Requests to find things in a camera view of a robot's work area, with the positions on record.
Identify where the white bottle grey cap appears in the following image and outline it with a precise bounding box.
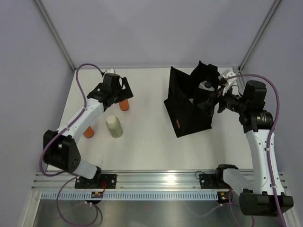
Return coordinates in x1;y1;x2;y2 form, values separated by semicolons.
198;80;214;91

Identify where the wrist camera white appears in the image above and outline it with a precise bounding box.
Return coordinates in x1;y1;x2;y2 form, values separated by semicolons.
102;68;117;77
218;70;236;96

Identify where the aluminium corner post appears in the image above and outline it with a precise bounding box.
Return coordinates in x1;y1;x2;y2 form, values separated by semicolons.
33;0;76;72
238;0;283;73

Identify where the white slotted cable duct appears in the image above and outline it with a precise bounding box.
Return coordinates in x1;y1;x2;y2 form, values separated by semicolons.
41;191;218;201

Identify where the green frosted bottle beige cap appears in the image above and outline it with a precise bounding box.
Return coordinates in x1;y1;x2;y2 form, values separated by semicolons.
106;115;123;138

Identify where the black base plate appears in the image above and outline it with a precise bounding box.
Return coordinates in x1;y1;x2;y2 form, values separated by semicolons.
199;174;231;189
75;174;117;189

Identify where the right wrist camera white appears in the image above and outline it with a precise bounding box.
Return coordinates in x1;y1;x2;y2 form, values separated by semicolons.
218;70;236;96

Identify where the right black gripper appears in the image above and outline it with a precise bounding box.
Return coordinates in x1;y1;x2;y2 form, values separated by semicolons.
198;84;249;117

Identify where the orange spray bottle blue top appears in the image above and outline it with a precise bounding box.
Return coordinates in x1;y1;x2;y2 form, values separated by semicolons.
83;126;94;138

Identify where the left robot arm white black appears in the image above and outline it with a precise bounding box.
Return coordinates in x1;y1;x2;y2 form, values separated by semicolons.
42;73;133;189

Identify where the right aluminium corner post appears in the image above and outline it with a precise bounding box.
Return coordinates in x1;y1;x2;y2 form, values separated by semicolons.
238;0;283;73

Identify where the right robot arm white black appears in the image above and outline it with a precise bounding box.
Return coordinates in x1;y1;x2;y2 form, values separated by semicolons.
197;80;294;217

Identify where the aluminium mounting rail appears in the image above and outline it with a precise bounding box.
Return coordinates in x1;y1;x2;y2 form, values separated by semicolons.
30;170;288;192

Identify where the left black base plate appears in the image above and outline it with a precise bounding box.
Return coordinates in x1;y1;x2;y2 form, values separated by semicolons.
75;174;117;189

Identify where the left aluminium corner post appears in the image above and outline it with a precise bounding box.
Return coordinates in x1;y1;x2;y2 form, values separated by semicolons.
33;0;76;72

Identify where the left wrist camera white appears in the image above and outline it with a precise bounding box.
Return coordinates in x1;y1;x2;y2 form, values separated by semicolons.
102;68;117;77

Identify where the black canvas bag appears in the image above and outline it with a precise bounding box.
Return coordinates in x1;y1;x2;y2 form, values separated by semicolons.
164;61;220;138

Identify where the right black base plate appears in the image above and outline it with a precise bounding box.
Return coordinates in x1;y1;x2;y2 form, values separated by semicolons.
199;174;231;189

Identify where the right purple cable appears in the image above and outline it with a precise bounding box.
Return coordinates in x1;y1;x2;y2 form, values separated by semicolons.
189;74;287;227

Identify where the orange bottle blue pump top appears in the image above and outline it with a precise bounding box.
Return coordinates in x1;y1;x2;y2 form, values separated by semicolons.
119;99;129;111

